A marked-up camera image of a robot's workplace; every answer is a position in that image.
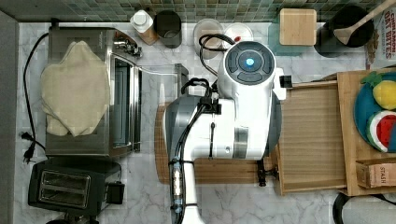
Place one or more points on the black drawer handle bar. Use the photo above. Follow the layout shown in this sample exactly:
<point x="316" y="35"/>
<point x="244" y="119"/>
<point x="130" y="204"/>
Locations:
<point x="263" y="173"/>

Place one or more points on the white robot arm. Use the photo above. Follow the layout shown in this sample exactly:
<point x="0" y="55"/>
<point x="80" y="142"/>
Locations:
<point x="238" y="117"/>

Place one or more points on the wooden drawer cabinet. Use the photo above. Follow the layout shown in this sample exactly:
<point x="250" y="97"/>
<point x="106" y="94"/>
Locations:
<point x="355" y="147"/>

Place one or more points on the wooden cutting board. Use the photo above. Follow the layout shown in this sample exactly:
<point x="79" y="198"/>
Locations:
<point x="217" y="171"/>

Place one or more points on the stainless toaster oven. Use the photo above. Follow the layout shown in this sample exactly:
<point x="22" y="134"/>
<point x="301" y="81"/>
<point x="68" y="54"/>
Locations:
<point x="134" y="90"/>

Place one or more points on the black cylindrical canister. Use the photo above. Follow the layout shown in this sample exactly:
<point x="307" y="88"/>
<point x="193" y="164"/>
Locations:
<point x="167" y="25"/>

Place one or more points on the white lidded round container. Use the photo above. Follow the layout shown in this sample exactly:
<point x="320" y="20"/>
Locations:
<point x="239" y="32"/>

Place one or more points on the white capped bottle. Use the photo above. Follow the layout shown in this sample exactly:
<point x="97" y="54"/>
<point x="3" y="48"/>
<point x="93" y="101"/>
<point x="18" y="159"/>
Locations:
<point x="143" y="24"/>

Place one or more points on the glass jar bamboo lid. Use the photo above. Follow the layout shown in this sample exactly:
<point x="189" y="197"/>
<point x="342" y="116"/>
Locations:
<point x="293" y="32"/>

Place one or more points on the beige folded cloth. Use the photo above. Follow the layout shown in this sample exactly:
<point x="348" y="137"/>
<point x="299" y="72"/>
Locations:
<point x="75" y="92"/>

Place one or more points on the black two-slot toaster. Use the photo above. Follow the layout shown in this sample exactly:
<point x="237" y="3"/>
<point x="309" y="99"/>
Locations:
<point x="75" y="186"/>

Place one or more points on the black utensil holder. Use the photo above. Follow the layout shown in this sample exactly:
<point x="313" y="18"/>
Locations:
<point x="329" y="46"/>

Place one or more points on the wooden spoon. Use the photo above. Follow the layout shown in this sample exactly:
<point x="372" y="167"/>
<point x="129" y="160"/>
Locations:
<point x="344" y="34"/>

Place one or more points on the black pan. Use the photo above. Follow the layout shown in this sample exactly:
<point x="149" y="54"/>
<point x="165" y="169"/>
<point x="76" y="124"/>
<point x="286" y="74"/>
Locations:
<point x="369" y="209"/>

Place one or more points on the plush watermelon slice toy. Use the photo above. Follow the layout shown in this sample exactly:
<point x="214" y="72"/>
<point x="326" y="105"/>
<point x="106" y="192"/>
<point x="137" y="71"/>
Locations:
<point x="380" y="131"/>

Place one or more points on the plush yellow pineapple toy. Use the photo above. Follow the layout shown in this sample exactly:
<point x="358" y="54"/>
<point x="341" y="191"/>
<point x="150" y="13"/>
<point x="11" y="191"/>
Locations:
<point x="384" y="91"/>

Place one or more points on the Stash tea box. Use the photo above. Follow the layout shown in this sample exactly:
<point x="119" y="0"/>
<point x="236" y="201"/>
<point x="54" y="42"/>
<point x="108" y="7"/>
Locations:
<point x="376" y="173"/>

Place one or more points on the oat bites cereal box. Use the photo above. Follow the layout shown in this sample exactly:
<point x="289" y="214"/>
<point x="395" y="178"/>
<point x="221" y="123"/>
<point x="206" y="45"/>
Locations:
<point x="381" y="49"/>

